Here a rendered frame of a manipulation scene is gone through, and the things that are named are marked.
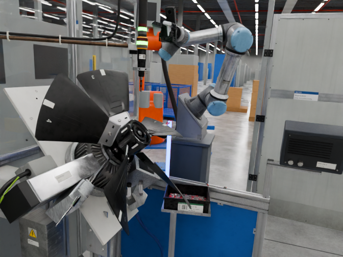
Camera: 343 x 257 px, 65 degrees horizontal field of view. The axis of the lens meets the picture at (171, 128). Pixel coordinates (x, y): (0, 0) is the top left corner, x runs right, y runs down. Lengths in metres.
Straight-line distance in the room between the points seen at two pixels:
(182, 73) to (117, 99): 8.08
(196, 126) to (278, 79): 1.22
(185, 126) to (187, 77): 7.37
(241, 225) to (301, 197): 1.55
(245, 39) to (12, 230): 1.60
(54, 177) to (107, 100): 0.40
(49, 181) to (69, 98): 0.26
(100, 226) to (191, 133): 0.96
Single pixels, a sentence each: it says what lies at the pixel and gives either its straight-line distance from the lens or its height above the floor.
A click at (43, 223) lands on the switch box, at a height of 0.84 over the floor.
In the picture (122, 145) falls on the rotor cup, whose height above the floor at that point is 1.18.
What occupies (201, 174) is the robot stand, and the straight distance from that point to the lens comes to 1.84.
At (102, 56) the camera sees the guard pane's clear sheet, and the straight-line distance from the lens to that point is 2.13.
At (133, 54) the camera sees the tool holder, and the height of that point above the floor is 1.51.
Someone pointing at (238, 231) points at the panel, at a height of 0.64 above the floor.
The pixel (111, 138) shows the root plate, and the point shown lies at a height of 1.20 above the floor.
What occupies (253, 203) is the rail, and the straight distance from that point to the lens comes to 1.47.
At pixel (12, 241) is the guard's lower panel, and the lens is 1.79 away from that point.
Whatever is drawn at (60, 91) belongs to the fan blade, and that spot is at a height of 1.38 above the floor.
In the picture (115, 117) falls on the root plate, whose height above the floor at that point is 1.26.
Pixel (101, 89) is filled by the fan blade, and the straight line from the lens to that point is 1.17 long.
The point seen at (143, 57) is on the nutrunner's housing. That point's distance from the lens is 1.09.
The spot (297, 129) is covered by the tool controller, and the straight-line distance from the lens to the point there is 1.31.
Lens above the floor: 1.47
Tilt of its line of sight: 13 degrees down
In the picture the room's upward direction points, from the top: 3 degrees clockwise
